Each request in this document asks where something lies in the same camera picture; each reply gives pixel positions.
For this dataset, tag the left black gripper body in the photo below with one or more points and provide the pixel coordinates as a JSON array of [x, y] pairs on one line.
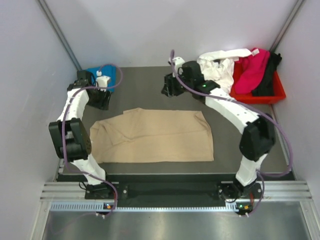
[[97, 100]]

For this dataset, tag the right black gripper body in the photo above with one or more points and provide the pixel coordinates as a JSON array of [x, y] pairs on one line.
[[178, 88]]

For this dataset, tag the beige t shirt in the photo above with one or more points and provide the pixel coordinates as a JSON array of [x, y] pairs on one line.
[[153, 136]]

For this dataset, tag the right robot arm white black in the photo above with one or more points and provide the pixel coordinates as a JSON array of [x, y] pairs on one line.
[[257, 132]]

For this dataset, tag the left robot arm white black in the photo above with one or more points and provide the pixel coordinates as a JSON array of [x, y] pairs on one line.
[[70, 138]]

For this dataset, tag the folded blue t shirt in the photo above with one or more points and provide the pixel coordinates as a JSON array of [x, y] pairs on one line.
[[107, 70]]

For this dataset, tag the white t shirt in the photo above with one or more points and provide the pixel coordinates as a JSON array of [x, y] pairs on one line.
[[219, 66]]

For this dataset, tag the pink t shirt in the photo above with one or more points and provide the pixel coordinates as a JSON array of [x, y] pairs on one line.
[[253, 69]]

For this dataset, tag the black t shirt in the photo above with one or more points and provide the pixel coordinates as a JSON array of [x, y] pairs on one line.
[[266, 86]]

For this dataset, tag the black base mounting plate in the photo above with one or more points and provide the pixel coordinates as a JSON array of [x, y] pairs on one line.
[[175, 190]]

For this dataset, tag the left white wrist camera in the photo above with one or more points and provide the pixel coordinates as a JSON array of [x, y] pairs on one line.
[[102, 81]]

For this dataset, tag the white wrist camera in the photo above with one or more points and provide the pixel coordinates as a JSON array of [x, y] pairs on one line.
[[177, 62], [102, 81]]

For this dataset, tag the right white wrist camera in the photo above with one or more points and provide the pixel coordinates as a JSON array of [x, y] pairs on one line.
[[177, 62]]

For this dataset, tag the grey slotted cable duct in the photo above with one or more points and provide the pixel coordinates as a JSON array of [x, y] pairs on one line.
[[103, 207]]

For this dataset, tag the aluminium frame rail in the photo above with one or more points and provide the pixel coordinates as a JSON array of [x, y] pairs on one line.
[[274, 191]]

